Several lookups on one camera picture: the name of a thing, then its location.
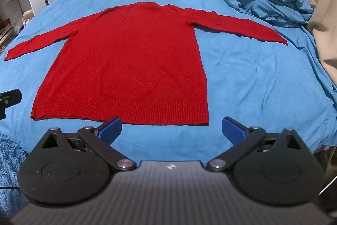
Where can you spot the cluttered low shelf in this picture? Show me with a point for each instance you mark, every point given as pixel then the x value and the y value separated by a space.
pixel 5 32

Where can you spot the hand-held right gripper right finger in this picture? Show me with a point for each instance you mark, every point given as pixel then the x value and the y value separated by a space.
pixel 233 131

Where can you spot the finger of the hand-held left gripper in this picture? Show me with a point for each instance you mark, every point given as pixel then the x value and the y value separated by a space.
pixel 10 98

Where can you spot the white bag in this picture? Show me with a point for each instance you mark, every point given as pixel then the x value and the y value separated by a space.
pixel 27 18

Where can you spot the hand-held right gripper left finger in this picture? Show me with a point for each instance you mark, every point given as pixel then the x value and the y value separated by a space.
pixel 110 130

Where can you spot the red knit sweater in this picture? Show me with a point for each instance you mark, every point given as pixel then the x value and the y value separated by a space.
pixel 126 66

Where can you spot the blue shaggy rug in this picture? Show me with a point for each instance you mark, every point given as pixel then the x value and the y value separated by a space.
pixel 10 169

